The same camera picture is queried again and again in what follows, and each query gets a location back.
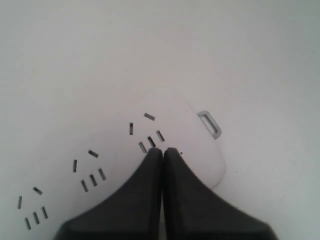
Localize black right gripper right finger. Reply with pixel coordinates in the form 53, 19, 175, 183
162, 148, 278, 240

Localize white five-outlet power strip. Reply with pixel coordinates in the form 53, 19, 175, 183
0, 93, 226, 240

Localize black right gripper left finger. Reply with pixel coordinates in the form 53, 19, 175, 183
54, 148, 163, 240

